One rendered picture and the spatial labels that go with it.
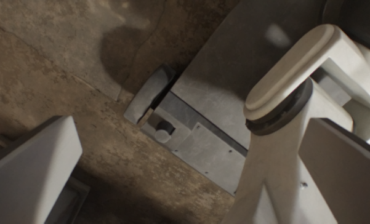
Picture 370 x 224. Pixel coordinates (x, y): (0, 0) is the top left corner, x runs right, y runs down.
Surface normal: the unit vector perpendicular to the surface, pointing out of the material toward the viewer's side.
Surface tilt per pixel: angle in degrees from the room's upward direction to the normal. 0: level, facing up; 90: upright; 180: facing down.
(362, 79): 18
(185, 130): 0
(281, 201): 90
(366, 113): 90
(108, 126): 0
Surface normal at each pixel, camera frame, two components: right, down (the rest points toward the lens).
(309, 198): 0.45, -0.42
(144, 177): -0.15, 0.40
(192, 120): 0.32, -0.21
